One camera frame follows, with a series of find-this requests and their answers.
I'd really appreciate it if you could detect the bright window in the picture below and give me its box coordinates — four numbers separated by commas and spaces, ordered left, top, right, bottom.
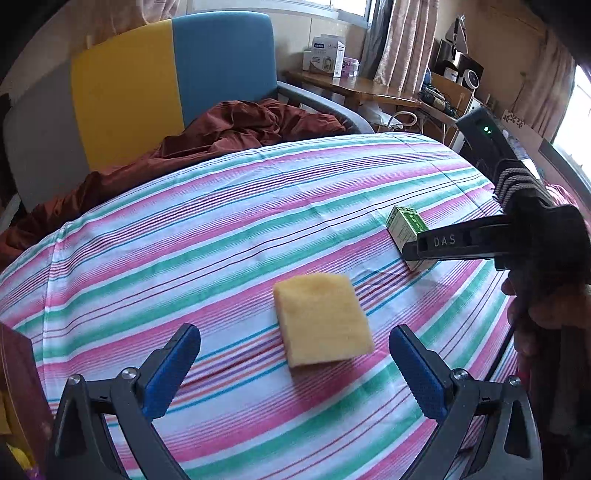
551, 65, 591, 167
191, 0, 375, 28

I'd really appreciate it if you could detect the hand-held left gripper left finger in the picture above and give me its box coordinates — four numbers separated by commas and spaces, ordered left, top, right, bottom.
46, 323, 201, 480

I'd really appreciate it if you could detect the black silver appliance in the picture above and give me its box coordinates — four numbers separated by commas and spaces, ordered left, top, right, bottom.
436, 39, 485, 86

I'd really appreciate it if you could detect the wooden desk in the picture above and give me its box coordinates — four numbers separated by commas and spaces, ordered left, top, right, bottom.
281, 69, 428, 112

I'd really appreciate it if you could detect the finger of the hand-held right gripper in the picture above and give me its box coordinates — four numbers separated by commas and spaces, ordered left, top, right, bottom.
401, 217, 513, 263

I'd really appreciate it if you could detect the patterned cardboard box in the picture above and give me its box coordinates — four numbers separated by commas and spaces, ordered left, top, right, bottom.
501, 108, 546, 148

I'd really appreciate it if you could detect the gold tin box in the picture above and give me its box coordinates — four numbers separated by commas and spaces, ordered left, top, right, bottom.
0, 322, 56, 467

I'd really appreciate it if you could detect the wooden shelf unit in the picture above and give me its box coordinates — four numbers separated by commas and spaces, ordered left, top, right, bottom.
418, 71, 476, 148

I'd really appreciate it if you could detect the pink patterned curtain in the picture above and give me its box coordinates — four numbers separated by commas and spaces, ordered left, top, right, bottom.
512, 32, 578, 139
372, 0, 439, 95
134, 0, 183, 21

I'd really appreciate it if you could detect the grey yellow blue chair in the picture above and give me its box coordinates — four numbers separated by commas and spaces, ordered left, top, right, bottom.
0, 11, 375, 222

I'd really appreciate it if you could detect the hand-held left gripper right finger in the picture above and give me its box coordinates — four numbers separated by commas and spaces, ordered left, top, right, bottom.
389, 324, 543, 480

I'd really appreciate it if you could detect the large yellow sponge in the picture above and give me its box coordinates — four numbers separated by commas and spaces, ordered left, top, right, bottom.
272, 272, 376, 369

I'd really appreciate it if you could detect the small green white box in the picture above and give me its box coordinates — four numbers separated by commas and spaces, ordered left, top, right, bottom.
385, 205, 437, 273

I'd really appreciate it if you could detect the person's right hand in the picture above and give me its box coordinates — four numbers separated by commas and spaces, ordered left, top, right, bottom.
501, 272, 591, 356

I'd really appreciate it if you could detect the dark red blanket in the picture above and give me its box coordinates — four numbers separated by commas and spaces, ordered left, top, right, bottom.
0, 98, 347, 271

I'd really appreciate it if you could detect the white blue carton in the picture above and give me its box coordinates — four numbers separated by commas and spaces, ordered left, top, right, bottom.
310, 36, 346, 78

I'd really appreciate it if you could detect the striped tablecloth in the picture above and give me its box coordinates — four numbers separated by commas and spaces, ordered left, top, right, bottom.
0, 132, 550, 480

